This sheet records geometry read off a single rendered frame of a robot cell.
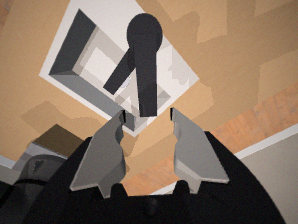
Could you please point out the white square sink basin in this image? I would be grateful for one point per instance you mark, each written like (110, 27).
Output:
(89, 44)

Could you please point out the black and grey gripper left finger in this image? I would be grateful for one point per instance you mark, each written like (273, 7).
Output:
(85, 177)

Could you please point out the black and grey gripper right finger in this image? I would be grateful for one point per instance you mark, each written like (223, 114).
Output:
(214, 171)

